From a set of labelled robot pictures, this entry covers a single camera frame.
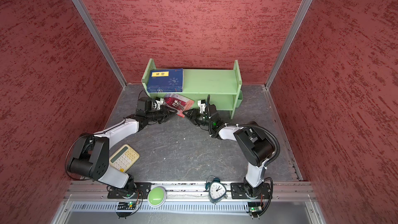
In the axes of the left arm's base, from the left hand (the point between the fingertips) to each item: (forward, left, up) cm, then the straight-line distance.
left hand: (177, 114), depth 87 cm
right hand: (-2, -3, +1) cm, 4 cm away
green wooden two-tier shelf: (+9, -25, +15) cm, 31 cm away
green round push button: (-39, +6, -11) cm, 41 cm away
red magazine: (+9, 0, 0) cm, 9 cm away
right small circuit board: (-43, -40, -13) cm, 60 cm away
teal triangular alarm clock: (-36, -22, -9) cm, 44 cm away
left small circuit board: (-42, +22, -16) cm, 50 cm away
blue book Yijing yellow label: (+11, +5, +17) cm, 21 cm away
